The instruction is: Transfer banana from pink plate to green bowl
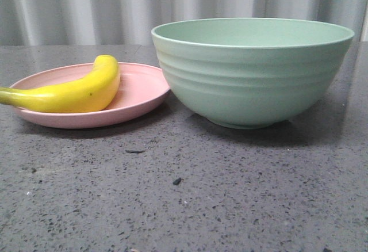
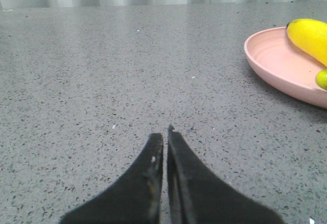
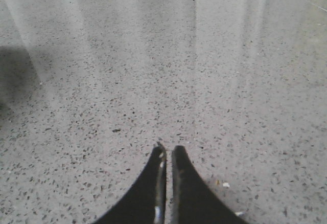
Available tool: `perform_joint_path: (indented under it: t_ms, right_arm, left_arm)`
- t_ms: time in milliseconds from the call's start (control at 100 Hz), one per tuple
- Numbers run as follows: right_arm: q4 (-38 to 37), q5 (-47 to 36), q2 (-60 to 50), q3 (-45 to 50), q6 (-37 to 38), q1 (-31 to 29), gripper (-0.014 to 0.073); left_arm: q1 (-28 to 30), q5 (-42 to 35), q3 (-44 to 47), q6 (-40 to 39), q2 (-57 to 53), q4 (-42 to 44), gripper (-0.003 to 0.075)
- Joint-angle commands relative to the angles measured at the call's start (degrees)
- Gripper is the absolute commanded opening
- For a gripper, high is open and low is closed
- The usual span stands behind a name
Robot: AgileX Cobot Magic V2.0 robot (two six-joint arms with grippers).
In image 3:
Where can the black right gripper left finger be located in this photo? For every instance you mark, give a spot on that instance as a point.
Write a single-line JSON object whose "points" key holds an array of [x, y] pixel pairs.
{"points": [[145, 201]]}

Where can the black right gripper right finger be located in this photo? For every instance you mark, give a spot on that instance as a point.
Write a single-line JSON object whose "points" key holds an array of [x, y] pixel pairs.
{"points": [[193, 201]]}

